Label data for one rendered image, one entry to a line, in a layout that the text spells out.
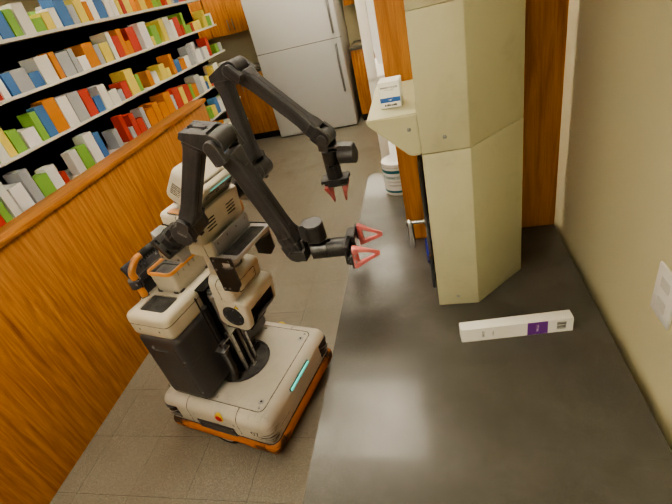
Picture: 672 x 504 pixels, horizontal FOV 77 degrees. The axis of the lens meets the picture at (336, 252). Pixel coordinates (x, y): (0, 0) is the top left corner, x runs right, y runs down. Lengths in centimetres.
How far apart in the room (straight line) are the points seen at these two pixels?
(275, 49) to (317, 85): 69
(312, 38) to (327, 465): 548
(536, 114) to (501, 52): 41
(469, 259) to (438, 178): 26
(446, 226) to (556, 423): 50
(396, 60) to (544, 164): 57
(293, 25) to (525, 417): 553
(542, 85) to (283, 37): 495
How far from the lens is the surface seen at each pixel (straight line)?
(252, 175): 117
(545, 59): 141
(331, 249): 121
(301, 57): 609
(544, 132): 147
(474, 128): 104
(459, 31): 97
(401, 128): 101
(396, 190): 189
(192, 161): 123
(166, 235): 151
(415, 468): 99
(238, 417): 209
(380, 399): 109
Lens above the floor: 180
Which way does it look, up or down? 32 degrees down
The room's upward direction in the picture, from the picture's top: 15 degrees counter-clockwise
